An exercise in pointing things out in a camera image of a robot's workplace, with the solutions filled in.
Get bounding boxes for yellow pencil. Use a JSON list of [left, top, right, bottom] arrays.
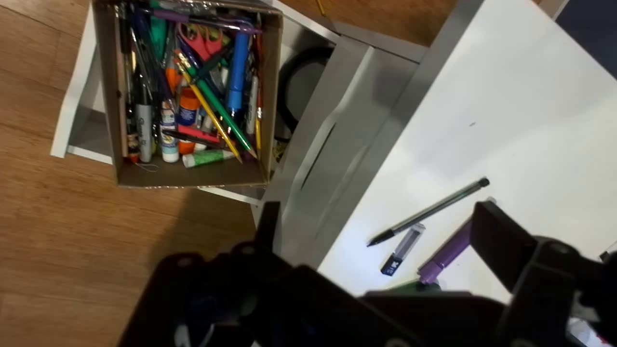
[[174, 61, 245, 163]]

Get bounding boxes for white open drawer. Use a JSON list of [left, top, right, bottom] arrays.
[[48, 0, 343, 207]]

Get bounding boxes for purple marker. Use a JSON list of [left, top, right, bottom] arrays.
[[415, 217, 476, 286]]

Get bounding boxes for brown cardboard box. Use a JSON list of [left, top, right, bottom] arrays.
[[91, 0, 286, 190]]

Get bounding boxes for small green object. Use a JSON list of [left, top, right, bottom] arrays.
[[384, 275, 447, 296]]

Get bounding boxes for grey marker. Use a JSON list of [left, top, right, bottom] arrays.
[[133, 99, 156, 165]]

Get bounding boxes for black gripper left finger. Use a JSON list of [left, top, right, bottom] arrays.
[[118, 198, 422, 347]]

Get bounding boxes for blue marker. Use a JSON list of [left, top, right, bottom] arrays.
[[224, 26, 255, 119]]

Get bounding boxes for red scissors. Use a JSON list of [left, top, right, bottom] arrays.
[[178, 22, 232, 63]]

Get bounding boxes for long green pen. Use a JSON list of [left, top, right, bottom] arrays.
[[174, 51, 260, 159]]

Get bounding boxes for red pen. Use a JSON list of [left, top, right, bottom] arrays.
[[160, 121, 226, 146]]

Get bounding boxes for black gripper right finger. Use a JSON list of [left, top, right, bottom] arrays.
[[469, 198, 617, 347]]

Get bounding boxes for orange cap glue stick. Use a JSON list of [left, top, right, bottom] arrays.
[[178, 94, 203, 128]]

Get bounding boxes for black ring cable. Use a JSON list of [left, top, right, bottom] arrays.
[[274, 42, 338, 134]]

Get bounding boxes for white drawer cabinet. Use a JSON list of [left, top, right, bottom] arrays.
[[259, 0, 486, 269]]

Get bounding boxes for white desk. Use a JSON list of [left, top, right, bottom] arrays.
[[316, 0, 617, 304]]

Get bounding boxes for small black blue case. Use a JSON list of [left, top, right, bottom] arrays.
[[378, 221, 428, 279]]

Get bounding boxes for thin black pen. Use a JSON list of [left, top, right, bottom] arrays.
[[367, 175, 492, 248]]

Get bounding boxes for green marker white cap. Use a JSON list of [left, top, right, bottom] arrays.
[[179, 146, 237, 171]]

